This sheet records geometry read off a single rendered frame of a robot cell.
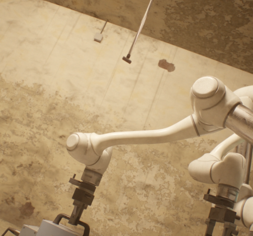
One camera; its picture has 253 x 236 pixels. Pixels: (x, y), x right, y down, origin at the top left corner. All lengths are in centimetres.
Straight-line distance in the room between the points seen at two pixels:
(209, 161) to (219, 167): 8
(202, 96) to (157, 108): 280
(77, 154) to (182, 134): 45
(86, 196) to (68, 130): 244
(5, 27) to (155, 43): 216
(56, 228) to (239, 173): 80
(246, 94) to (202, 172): 56
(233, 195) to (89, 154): 62
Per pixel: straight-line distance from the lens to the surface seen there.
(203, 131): 124
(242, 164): 133
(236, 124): 104
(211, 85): 104
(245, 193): 161
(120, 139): 120
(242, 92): 174
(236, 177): 131
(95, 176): 133
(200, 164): 142
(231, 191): 130
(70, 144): 119
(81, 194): 130
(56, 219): 139
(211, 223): 137
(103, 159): 132
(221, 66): 433
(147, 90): 389
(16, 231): 149
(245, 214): 155
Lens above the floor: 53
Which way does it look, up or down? 19 degrees up
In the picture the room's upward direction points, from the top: 22 degrees clockwise
